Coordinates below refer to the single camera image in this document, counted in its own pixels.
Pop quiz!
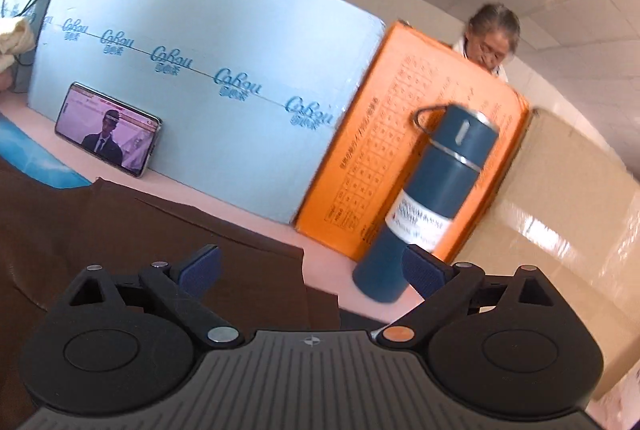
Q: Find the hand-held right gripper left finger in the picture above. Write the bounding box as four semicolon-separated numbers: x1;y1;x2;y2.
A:
59;245;245;351

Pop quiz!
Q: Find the brown garment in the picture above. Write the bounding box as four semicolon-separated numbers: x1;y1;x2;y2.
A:
0;157;342;430

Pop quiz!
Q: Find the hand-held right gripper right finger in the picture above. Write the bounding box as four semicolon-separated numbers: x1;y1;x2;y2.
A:
371;245;561;351

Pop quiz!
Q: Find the orange cardboard box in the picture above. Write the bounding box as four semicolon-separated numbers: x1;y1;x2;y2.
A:
293;21;531;263

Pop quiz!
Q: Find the plain brown cardboard box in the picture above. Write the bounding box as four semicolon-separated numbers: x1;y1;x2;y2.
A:
452;107;640;403

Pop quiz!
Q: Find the blue mat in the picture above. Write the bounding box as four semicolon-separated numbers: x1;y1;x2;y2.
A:
0;117;93;189

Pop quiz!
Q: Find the smartphone with lit screen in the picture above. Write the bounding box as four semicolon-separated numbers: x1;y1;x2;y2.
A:
54;82;162;178

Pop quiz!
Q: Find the cream cloth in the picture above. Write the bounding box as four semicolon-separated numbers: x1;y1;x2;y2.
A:
0;14;37;72

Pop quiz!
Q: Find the dark blue thermos bottle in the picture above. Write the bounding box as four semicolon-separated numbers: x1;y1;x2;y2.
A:
352;103;500;304

